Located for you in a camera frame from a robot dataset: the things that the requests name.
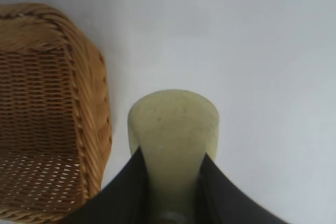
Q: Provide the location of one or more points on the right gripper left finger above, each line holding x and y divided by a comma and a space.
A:
123, 197

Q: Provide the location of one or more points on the pale yellow egg yolk pastry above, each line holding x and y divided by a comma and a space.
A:
173, 129

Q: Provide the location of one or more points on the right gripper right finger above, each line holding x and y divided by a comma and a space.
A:
225, 203

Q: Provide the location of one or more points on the woven tan wicker basket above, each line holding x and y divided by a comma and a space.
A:
39, 103

